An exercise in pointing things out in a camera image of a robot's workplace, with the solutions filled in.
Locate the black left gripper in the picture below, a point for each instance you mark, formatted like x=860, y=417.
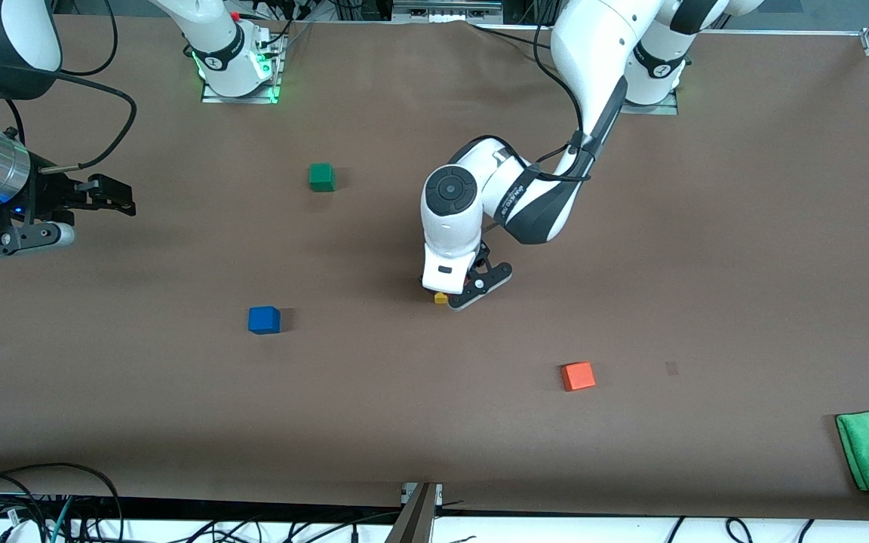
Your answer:
x=480, y=262

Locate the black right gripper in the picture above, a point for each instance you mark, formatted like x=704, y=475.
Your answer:
x=50, y=194

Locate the blue wooden block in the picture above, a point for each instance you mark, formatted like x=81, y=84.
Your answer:
x=263, y=320

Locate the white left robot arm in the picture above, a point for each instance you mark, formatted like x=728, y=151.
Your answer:
x=600, y=45

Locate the orange wooden block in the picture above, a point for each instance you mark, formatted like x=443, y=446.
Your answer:
x=578, y=376

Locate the green wooden block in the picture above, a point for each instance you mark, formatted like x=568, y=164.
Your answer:
x=321, y=178

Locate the brown table cover sheet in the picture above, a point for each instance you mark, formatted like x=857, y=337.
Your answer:
x=404, y=422

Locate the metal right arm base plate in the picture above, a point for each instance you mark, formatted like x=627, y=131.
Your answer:
x=242, y=98

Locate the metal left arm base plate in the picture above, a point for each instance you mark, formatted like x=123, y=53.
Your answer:
x=668, y=109

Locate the silver metal rail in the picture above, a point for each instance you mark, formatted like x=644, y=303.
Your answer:
x=442, y=11

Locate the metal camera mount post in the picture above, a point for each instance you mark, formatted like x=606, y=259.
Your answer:
x=416, y=516

